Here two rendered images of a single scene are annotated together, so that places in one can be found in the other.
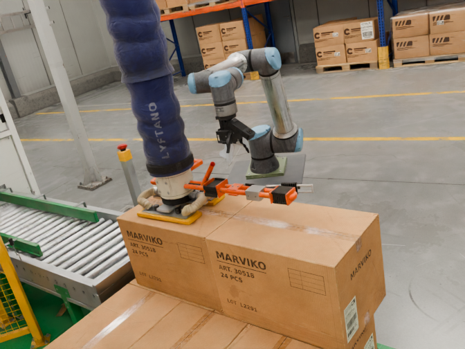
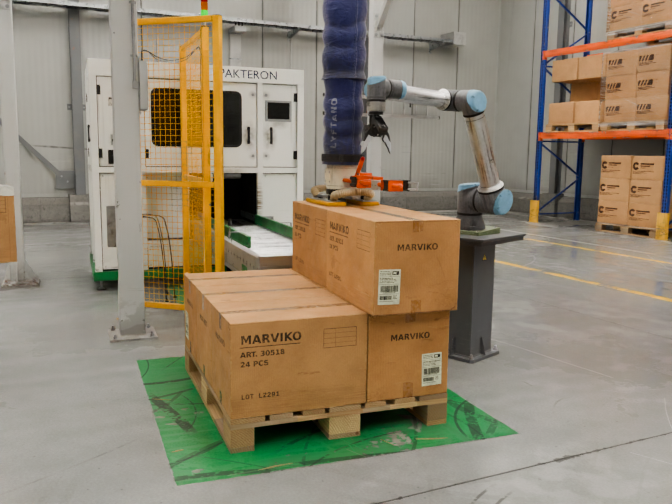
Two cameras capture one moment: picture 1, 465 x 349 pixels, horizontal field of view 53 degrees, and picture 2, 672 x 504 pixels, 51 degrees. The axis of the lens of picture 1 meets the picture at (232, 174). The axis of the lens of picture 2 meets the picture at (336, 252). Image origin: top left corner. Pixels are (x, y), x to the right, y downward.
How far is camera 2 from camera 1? 2.04 m
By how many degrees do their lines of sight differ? 30
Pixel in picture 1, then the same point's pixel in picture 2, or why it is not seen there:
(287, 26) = not seen: outside the picture
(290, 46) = not seen: outside the picture
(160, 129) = (335, 122)
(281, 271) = (354, 232)
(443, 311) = (574, 416)
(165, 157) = (333, 147)
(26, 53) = (395, 145)
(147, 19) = (348, 30)
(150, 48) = (343, 53)
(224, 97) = (372, 94)
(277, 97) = (477, 142)
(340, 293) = (377, 249)
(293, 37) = not seen: outside the picture
